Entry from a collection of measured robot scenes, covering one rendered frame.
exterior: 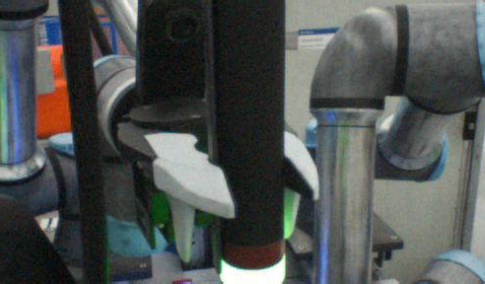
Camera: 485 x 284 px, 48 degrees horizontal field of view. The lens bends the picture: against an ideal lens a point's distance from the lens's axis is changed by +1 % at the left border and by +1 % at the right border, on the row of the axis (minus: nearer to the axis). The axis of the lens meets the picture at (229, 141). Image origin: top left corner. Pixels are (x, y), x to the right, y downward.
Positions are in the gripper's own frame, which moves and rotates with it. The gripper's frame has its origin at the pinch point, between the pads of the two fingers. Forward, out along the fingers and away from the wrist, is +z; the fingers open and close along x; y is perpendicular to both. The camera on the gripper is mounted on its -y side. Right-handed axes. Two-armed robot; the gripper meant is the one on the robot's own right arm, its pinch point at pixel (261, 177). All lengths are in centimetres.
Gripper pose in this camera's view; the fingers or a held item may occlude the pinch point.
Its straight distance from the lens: 25.2
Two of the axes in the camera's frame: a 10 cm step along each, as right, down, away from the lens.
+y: 0.3, 9.5, 3.0
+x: -9.2, 1.4, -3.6
